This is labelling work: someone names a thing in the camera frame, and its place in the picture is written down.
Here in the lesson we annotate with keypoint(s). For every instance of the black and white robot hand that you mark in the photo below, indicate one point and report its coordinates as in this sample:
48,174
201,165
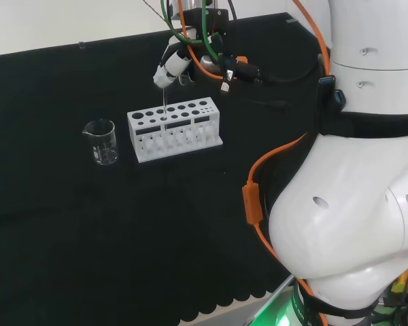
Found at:
173,66

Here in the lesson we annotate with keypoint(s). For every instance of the clear glass rod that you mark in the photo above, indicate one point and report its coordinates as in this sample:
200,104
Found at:
164,102

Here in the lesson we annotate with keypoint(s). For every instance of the white test tube rack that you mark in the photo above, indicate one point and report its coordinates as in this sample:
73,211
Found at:
177,151

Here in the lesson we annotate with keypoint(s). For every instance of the USB plug with white label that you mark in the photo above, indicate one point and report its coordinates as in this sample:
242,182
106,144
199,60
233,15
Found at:
227,83

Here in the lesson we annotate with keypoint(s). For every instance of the clear plastic clip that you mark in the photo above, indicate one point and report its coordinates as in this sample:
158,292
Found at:
291,21
82,45

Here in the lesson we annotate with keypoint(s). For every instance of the clear glass beaker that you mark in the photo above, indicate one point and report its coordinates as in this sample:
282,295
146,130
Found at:
103,149

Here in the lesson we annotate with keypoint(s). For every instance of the black USB hub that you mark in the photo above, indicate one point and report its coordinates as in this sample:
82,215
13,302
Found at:
330,89

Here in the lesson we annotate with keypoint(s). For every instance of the black bench cloth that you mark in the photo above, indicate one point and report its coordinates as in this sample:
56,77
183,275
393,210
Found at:
88,237

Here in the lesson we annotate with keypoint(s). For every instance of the yellow stop button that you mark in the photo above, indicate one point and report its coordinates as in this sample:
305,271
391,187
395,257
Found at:
403,287

